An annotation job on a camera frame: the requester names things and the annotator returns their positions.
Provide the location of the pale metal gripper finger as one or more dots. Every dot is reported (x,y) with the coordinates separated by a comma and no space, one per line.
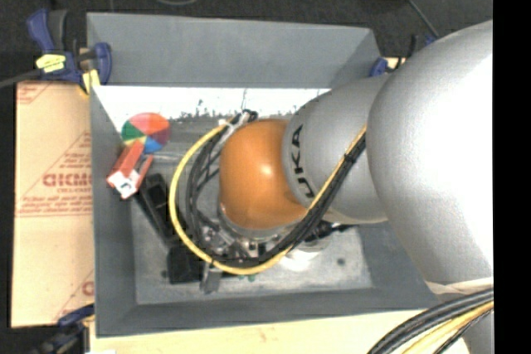
(211,281)

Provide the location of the black block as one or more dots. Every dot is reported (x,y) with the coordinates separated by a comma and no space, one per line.
(182,265)

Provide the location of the long black tray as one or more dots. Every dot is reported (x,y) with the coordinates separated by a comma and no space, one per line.
(157,199)

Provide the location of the red and white box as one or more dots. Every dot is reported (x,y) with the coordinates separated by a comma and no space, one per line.
(126,174)

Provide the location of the multicoloured ball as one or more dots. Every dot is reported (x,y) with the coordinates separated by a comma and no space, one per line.
(145,132)

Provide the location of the brown cardboard board red print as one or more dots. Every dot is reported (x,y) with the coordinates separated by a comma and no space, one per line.
(50,261)

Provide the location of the grey metal bin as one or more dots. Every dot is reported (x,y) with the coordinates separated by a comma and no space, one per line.
(228,49)

